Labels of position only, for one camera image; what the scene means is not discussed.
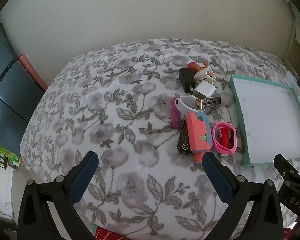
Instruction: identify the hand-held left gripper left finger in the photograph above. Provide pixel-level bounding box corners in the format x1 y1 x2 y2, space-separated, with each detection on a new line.
17 151 100 240

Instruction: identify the black charger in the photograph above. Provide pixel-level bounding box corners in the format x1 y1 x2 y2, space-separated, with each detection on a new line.
179 67 197 93

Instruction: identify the grey floral blanket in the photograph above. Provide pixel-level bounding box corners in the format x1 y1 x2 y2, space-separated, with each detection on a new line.
19 38 300 240

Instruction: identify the pink doll toy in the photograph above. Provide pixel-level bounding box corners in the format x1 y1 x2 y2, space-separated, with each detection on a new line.
187 60 210 77

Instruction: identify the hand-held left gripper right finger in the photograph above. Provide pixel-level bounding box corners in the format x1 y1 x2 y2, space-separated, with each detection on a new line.
202 152 284 240

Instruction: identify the red cloth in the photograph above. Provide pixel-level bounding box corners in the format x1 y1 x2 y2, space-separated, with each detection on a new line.
94 226 130 240

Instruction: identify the magenta plastic stick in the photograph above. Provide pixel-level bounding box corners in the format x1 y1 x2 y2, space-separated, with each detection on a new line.
170 102 182 129

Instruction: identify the printed coral blue case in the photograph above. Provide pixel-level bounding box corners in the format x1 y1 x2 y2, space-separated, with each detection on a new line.
193 151 210 165

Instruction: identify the red correction fluid tube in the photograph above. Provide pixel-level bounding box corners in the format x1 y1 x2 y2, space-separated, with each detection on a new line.
219 127 231 147

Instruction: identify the white wooden furniture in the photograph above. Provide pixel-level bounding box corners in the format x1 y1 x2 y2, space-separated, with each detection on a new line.
282 0 300 73

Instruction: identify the teal white tray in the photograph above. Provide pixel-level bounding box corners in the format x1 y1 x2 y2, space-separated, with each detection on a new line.
229 74 300 167

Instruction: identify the gold patterned harmonica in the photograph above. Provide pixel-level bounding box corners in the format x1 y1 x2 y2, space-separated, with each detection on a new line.
195 96 222 110

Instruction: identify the white claw hair clip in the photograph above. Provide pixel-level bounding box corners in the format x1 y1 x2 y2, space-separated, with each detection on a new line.
194 66 216 84

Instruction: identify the dark cabinet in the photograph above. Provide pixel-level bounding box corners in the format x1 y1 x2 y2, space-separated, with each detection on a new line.
0 22 29 155

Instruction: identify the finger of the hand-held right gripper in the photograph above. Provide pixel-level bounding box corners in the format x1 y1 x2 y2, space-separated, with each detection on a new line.
274 154 300 188

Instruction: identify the pink board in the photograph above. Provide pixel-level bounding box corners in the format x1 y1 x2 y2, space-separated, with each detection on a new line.
17 54 49 92

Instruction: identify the black car key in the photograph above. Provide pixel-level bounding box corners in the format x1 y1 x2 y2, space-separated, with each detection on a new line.
176 120 192 155

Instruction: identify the green box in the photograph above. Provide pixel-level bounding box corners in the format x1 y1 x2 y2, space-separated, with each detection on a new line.
0 141 22 167

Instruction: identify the plain coral blue case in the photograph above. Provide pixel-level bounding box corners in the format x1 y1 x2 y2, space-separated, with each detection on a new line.
186 112 213 153

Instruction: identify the white charger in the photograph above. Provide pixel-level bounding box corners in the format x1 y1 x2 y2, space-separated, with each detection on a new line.
192 80 217 99

